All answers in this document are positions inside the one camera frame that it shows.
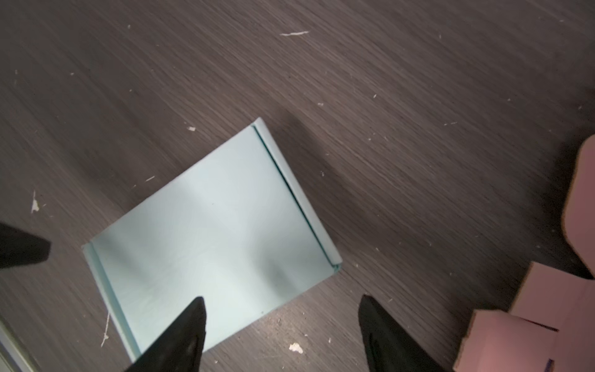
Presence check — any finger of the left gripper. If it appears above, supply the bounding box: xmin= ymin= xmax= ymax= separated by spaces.
xmin=0 ymin=223 xmax=51 ymax=269

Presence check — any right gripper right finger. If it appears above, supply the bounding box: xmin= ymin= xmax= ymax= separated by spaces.
xmin=358 ymin=295 xmax=443 ymax=372

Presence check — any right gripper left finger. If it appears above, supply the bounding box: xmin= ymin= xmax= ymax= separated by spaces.
xmin=126 ymin=297 xmax=207 ymax=372

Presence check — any light blue paper box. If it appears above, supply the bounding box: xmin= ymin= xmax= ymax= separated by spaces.
xmin=83 ymin=119 xmax=342 ymax=361

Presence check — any pink paper box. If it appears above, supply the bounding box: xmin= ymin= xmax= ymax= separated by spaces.
xmin=453 ymin=136 xmax=594 ymax=371

